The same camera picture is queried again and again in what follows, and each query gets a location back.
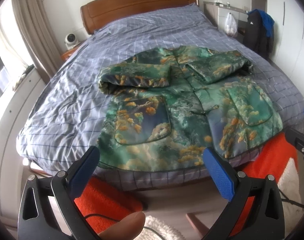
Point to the beige window curtain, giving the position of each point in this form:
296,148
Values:
38,37

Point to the blue checked bed duvet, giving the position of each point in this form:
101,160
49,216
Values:
68,116

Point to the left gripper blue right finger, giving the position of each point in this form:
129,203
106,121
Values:
222,173

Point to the brown wooden headboard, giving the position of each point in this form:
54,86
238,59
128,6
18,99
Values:
99,13

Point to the small white desk fan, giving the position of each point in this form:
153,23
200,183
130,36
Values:
71,41

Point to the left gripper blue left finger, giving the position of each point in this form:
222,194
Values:
81,171

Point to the white plastic bag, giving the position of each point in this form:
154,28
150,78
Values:
230,27

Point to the green floral padded jacket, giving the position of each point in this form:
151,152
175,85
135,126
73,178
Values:
168,105

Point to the white wardrobe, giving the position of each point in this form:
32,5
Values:
288,52

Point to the black and blue hanging clothes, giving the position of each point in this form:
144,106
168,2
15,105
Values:
259,33

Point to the white bedside cabinet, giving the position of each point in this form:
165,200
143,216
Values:
217,15

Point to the orange knitted garment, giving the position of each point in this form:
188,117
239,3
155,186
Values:
103,205

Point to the wooden nightstand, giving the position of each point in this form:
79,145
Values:
68,53

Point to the left hand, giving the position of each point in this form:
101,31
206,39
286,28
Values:
127,229

